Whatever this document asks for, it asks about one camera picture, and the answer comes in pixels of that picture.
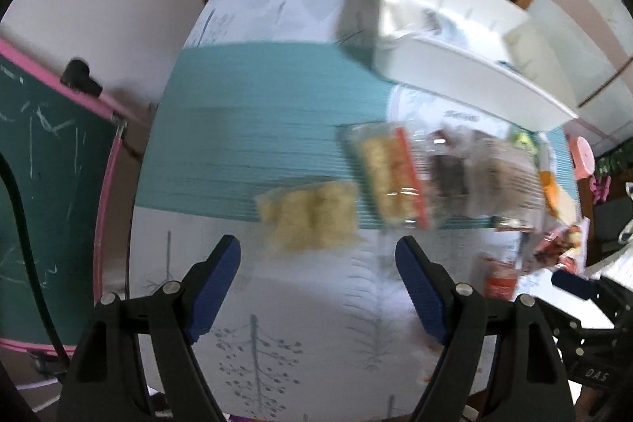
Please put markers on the green candy packet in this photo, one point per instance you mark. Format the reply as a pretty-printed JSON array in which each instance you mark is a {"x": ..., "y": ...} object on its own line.
[{"x": 523, "y": 140}]

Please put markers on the dark seaweed snack pack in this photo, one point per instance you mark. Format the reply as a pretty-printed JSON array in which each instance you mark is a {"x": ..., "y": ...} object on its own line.
[{"x": 448, "y": 171}]

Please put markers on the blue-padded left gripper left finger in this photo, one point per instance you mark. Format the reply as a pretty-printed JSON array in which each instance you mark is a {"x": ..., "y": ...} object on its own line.
[{"x": 106, "y": 380}]

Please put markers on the orange snack packet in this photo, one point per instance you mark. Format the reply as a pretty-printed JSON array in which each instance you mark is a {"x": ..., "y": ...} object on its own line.
[{"x": 561, "y": 206}]

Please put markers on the white plastic bin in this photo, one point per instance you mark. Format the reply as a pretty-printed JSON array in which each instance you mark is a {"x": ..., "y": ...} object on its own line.
[{"x": 488, "y": 54}]

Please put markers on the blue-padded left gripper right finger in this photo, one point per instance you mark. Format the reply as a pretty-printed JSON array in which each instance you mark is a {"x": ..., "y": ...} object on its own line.
[{"x": 527, "y": 381}]

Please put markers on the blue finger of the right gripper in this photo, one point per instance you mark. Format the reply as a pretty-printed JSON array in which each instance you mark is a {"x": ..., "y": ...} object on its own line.
[{"x": 574, "y": 284}]

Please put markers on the green chalkboard pink frame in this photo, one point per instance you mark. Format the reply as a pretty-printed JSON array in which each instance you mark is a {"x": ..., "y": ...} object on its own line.
[{"x": 61, "y": 146}]

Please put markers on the pink plastic stool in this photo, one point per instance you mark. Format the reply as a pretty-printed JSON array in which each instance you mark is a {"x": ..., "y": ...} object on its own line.
[{"x": 582, "y": 157}]

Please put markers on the yellow rice cracker pack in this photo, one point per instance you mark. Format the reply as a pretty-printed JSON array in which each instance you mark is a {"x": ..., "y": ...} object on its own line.
[{"x": 311, "y": 217}]

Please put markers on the red white snack packet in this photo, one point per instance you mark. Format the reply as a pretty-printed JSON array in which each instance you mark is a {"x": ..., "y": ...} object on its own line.
[{"x": 563, "y": 248}]

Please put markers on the teal and white tablecloth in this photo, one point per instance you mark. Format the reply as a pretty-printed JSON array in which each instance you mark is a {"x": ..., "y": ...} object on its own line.
[{"x": 261, "y": 97}]

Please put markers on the red-edged cracker snack pack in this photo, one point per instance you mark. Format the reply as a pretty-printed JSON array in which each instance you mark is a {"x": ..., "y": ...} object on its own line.
[{"x": 386, "y": 152}]

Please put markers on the clear wrapped cake pack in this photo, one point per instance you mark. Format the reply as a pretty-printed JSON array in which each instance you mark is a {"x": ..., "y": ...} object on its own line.
[{"x": 503, "y": 182}]

